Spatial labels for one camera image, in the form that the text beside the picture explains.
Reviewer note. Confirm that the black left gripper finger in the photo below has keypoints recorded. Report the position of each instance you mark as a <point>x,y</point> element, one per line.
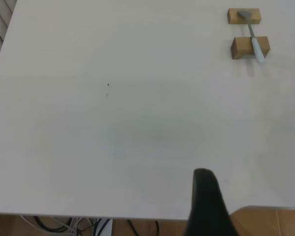
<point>206,209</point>

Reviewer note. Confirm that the white power strip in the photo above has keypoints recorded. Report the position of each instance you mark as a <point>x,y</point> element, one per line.
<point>109,229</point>

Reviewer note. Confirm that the arched wooden block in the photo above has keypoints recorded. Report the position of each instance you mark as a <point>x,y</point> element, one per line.
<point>241,46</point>

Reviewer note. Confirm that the flat rectangular wooden block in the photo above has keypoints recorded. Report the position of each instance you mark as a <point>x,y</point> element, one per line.
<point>233,17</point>

